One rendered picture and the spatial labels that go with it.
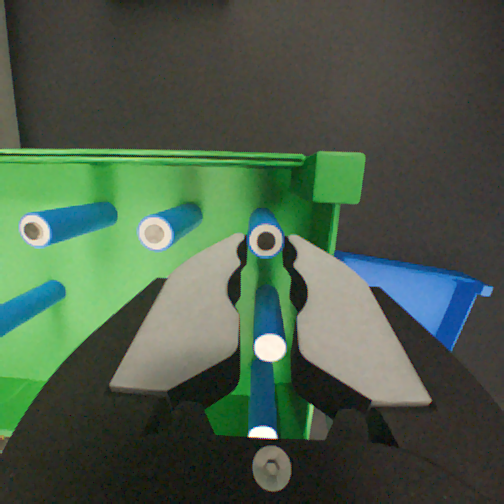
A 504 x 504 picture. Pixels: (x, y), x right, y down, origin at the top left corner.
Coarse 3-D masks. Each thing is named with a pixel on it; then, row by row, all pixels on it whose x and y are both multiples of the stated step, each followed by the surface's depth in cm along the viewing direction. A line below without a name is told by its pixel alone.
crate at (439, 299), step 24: (360, 264) 52; (384, 264) 47; (408, 264) 50; (384, 288) 53; (408, 288) 53; (432, 288) 53; (456, 288) 52; (480, 288) 45; (408, 312) 55; (432, 312) 54; (456, 312) 51; (456, 336) 50
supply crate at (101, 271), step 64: (0, 192) 18; (64, 192) 18; (128, 192) 18; (192, 192) 18; (256, 192) 17; (320, 192) 10; (0, 256) 19; (64, 256) 19; (128, 256) 19; (256, 256) 19; (64, 320) 21; (0, 384) 22
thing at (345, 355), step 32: (288, 256) 11; (320, 256) 10; (320, 288) 8; (352, 288) 8; (320, 320) 7; (352, 320) 7; (384, 320) 7; (320, 352) 6; (352, 352) 6; (384, 352) 6; (320, 384) 6; (352, 384) 5; (384, 384) 5; (416, 384) 5
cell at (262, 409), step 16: (256, 368) 20; (272, 368) 20; (256, 384) 18; (272, 384) 18; (256, 400) 17; (272, 400) 17; (256, 416) 16; (272, 416) 16; (256, 432) 15; (272, 432) 15
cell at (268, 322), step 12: (264, 288) 19; (264, 300) 17; (276, 300) 17; (264, 312) 15; (276, 312) 15; (264, 324) 14; (276, 324) 14; (264, 336) 13; (276, 336) 13; (264, 348) 13; (276, 348) 13; (264, 360) 14
